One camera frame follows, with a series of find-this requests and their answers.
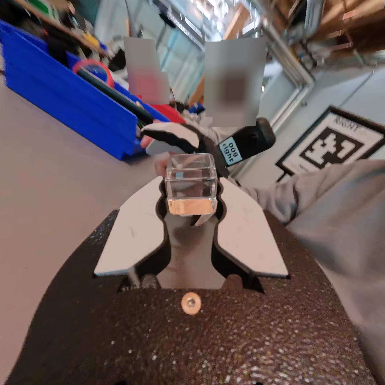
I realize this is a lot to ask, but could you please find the grey desk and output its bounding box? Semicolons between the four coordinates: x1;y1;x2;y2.
0;81;181;385

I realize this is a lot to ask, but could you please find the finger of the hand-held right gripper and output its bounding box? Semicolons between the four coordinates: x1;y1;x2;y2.
145;123;200;156

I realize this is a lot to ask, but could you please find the blue plastic bin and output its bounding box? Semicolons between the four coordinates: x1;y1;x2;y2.
0;19;172;161

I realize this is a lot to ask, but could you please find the clear colourless cube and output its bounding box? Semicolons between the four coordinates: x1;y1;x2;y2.
164;153;218;216

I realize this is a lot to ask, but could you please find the red plastic bin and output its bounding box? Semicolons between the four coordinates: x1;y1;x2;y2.
154;104;188;125

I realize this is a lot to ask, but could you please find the person's grey hoodie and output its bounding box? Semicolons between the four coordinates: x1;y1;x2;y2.
286;181;385;385

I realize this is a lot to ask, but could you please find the square marker wall poster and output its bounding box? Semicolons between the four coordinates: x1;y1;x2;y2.
276;105;385;181

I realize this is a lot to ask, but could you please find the person's right forearm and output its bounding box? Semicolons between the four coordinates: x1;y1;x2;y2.
241;160;385;283

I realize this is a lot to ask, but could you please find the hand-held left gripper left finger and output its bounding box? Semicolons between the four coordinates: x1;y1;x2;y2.
94;178;171;277

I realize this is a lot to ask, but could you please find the person's right hand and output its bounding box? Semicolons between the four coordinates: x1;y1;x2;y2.
140;136;172;176

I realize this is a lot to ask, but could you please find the red tape roll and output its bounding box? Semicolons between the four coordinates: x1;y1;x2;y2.
72;59;116;88

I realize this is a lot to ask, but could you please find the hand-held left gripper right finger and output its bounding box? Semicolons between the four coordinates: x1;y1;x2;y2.
212;179;289;278

